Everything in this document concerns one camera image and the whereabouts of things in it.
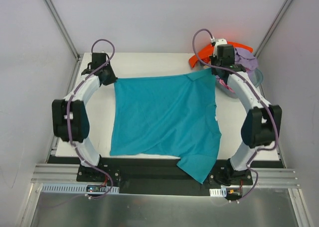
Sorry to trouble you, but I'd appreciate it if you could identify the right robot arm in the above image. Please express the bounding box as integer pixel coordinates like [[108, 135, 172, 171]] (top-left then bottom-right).
[[210, 44, 282, 186]]

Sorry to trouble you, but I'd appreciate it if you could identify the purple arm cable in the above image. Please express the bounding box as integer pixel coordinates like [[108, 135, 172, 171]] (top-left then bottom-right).
[[66, 39, 116, 200], [192, 27, 279, 200]]

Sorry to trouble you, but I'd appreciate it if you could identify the teal t shirt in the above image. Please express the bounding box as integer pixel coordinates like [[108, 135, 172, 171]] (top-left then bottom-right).
[[110, 70, 221, 183]]

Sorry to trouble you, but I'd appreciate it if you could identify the orange t shirt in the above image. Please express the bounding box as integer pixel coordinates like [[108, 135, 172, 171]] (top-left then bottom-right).
[[188, 41, 254, 70]]

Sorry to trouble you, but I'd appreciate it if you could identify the white cable duct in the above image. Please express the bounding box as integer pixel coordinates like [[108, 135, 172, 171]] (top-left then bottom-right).
[[41, 183, 120, 196], [209, 187, 227, 198]]

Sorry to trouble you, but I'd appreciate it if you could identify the left aluminium frame post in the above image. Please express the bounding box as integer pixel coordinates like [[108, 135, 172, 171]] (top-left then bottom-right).
[[43, 0, 80, 60]]

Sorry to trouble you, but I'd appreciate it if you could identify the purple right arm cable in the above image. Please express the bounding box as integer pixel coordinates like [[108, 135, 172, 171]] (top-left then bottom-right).
[[192, 27, 279, 200]]

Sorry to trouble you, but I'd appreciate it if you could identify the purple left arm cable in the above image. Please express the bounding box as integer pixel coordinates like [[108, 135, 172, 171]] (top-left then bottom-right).
[[66, 39, 116, 200]]

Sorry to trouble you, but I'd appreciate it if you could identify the right aluminium frame post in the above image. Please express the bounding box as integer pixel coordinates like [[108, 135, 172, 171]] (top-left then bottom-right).
[[254, 0, 294, 58]]

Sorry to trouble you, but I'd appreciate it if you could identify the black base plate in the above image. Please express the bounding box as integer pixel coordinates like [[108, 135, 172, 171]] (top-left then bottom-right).
[[48, 155, 285, 195]]

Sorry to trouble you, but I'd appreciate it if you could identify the lilac t shirt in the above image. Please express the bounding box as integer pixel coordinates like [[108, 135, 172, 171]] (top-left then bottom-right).
[[234, 47, 258, 72]]

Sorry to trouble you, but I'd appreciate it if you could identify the aluminium frame post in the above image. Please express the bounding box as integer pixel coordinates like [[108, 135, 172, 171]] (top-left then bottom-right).
[[254, 0, 294, 58], [43, 0, 80, 60]]

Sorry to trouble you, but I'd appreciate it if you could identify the right white cable duct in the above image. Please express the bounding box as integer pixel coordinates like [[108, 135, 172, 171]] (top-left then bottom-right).
[[209, 187, 227, 198]]

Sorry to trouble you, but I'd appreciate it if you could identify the grey-blue plastic basket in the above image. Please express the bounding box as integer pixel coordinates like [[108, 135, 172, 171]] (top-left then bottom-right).
[[199, 62, 264, 99]]

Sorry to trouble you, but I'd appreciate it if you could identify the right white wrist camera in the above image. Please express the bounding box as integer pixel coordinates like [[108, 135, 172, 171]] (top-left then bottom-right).
[[211, 38, 228, 48]]

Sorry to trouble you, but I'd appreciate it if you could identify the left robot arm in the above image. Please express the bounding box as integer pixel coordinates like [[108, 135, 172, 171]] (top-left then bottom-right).
[[51, 53, 117, 187]]

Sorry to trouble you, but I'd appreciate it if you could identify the left white cable duct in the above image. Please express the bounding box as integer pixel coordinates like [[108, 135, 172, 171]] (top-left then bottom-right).
[[41, 183, 120, 196]]

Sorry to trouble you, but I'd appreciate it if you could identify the pink t shirt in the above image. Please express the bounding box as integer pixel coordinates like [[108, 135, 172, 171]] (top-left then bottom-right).
[[218, 79, 234, 93]]

